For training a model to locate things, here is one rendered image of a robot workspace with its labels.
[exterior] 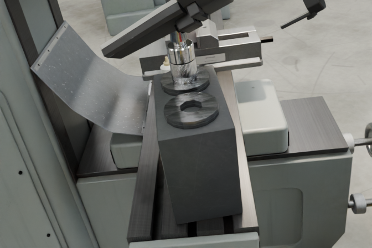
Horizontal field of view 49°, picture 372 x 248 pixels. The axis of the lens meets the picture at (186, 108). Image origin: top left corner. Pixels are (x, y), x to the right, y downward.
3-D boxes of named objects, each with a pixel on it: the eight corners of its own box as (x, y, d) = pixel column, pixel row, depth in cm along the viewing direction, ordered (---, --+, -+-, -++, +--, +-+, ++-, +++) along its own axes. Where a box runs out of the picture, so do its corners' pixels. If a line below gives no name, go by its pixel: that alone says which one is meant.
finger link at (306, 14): (278, 26, 77) (309, 10, 73) (282, 23, 79) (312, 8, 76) (282, 34, 77) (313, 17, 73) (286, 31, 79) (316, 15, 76)
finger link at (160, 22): (93, 46, 25) (178, -5, 23) (119, 48, 28) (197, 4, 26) (103, 70, 25) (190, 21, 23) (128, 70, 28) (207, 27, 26)
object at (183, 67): (198, 81, 72) (194, 52, 69) (171, 84, 72) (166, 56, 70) (197, 68, 76) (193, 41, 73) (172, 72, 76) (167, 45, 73)
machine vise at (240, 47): (255, 44, 129) (253, 10, 123) (263, 65, 116) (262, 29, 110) (145, 58, 131) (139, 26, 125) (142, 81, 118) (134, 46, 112)
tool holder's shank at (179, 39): (189, 46, 69) (179, -20, 63) (170, 48, 70) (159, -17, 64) (188, 39, 72) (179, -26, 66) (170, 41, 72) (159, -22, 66)
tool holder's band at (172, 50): (194, 52, 69) (193, 47, 69) (166, 56, 70) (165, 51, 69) (193, 41, 73) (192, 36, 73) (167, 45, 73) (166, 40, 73)
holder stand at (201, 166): (222, 139, 90) (212, 57, 80) (243, 213, 72) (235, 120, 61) (168, 149, 90) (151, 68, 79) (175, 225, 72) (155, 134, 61)
